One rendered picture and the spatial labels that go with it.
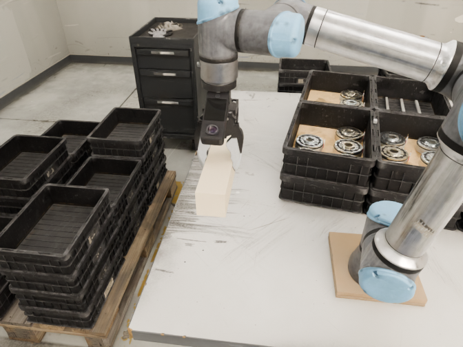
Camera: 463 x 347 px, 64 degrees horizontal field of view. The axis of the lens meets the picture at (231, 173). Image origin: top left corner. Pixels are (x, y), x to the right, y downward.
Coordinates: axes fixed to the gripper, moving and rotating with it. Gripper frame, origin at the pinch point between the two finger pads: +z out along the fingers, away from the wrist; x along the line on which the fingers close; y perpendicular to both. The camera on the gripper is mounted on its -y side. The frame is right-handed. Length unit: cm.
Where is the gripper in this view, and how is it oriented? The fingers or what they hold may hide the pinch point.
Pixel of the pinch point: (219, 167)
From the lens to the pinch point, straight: 83.9
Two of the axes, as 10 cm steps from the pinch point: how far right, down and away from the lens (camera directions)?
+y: 1.3, -5.7, 8.1
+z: 0.0, 8.2, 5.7
